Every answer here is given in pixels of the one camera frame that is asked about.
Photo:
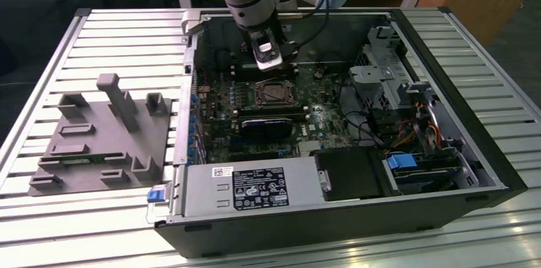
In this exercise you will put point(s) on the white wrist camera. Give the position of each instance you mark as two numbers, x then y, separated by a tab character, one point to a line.
267	55

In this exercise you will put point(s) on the black plastic fan shroud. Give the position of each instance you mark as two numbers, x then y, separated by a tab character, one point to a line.
350	173

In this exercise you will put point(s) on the small silver chipset heatsink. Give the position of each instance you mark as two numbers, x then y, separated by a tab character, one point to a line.
310	147

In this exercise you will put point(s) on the hard disk in blue carrier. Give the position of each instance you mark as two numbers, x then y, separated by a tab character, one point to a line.
401	162

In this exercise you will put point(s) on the grey metal drive cage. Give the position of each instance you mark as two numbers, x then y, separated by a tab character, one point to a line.
371	81

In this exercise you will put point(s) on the grey parts rack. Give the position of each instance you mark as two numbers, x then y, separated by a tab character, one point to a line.
106	135

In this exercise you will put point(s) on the black open PC case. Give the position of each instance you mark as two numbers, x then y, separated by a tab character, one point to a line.
295	233

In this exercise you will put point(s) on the grey plastic drive latch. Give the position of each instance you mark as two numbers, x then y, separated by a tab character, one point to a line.
418	88

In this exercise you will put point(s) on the silver square CPU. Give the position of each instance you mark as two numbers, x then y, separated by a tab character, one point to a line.
273	93

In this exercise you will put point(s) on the green motherboard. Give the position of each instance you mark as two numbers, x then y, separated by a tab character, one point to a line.
321	122

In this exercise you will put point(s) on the silver power supply with label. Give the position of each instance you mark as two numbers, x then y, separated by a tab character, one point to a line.
203	185

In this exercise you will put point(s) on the blue case latch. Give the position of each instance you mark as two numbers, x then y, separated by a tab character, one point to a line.
155	195

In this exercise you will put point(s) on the black graphics card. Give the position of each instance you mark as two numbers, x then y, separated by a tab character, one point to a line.
266	128

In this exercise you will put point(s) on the black CPU socket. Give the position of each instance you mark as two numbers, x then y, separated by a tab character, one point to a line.
253	105

